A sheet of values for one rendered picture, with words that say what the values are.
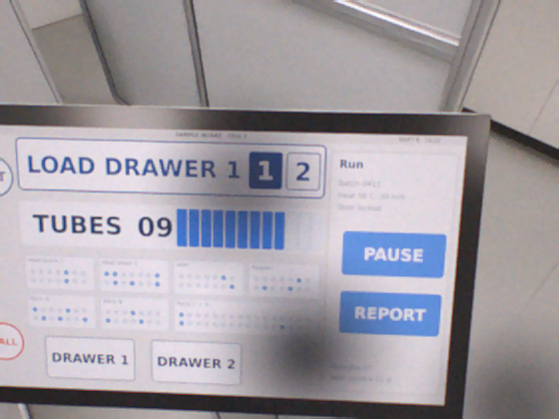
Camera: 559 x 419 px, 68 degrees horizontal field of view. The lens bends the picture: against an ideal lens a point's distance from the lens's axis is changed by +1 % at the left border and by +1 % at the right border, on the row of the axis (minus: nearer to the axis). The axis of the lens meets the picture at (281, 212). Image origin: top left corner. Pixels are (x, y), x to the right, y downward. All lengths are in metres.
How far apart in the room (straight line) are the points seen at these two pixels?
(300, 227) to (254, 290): 0.08
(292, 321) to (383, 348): 0.09
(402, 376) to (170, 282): 0.25
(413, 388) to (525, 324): 1.38
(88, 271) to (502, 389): 1.44
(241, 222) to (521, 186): 2.04
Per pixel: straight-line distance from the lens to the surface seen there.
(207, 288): 0.42
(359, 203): 0.40
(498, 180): 2.33
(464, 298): 0.45
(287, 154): 0.39
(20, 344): 0.52
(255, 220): 0.40
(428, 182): 0.41
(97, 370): 0.49
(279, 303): 0.42
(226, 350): 0.44
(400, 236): 0.41
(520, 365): 1.74
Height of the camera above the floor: 1.42
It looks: 48 degrees down
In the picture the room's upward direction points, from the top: straight up
